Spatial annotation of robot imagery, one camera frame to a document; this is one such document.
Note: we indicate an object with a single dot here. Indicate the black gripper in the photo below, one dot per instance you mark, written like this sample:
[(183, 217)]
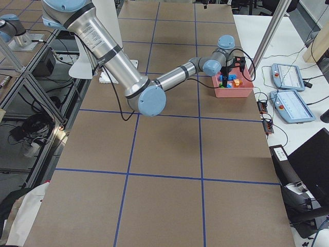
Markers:
[(228, 65)]

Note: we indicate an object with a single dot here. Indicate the long blue four-stud block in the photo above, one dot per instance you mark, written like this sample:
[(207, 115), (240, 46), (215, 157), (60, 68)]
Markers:
[(229, 78)]

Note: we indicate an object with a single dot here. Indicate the orange sloped block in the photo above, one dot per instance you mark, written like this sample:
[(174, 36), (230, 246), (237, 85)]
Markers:
[(237, 83)]

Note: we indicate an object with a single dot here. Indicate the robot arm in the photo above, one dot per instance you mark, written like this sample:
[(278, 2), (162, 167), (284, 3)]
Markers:
[(143, 95)]

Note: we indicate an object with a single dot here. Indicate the pink plastic box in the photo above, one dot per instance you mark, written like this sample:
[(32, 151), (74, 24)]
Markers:
[(234, 92)]

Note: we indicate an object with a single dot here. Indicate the orange black usb hub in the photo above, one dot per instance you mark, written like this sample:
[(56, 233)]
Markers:
[(262, 106), (268, 126)]

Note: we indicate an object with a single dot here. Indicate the upper blue teach pendant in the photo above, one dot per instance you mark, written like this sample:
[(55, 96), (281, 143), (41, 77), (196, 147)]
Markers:
[(286, 77)]

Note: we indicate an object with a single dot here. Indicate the blue teach pendant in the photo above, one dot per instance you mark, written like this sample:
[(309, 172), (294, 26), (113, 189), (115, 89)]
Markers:
[(286, 77), (291, 107)]

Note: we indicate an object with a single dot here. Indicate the lower blue teach pendant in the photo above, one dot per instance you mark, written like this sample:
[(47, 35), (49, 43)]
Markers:
[(291, 107)]

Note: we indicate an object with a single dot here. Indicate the black laptop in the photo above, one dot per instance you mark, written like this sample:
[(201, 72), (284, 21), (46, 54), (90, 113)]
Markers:
[(310, 163)]

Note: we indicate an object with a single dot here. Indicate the aluminium frame post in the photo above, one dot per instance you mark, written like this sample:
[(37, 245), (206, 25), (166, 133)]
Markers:
[(269, 33)]

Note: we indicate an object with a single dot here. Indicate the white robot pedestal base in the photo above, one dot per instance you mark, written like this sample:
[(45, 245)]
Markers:
[(110, 53)]

